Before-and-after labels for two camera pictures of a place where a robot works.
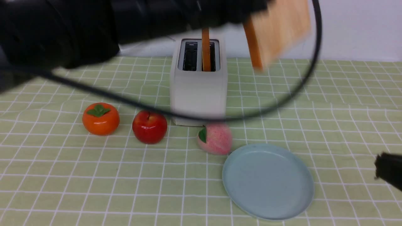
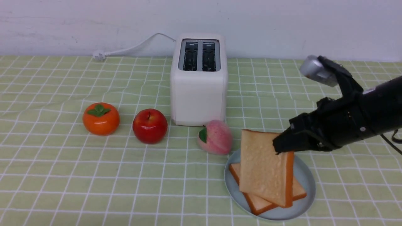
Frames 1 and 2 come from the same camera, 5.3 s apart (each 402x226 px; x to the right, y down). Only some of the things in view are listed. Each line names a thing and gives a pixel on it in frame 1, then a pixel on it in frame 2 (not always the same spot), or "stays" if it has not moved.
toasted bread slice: [279, 27] -> [263, 173]
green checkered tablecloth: [53, 172] stays
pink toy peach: [215, 138] stays
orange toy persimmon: [100, 119] stays
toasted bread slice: [206, 52] -> [298, 191]
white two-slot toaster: [192, 90] stays
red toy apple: [149, 128] stays
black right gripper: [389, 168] -> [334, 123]
